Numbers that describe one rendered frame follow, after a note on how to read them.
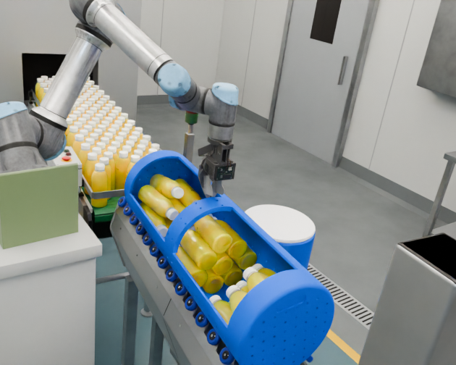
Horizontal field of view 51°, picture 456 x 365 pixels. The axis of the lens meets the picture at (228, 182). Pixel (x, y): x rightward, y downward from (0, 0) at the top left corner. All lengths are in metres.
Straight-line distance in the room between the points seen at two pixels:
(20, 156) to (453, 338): 1.14
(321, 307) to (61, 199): 0.73
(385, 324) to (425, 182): 4.43
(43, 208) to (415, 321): 1.09
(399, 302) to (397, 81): 4.57
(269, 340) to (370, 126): 4.12
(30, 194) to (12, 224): 0.09
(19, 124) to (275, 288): 0.80
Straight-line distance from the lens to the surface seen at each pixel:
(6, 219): 1.33
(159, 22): 6.62
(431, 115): 4.75
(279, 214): 1.87
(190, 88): 1.26
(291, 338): 1.25
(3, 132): 1.39
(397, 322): 0.43
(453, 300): 0.39
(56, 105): 1.51
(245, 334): 1.14
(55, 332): 1.51
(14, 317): 1.43
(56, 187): 1.33
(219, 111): 1.32
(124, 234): 1.93
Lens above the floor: 1.88
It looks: 24 degrees down
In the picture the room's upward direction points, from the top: 8 degrees clockwise
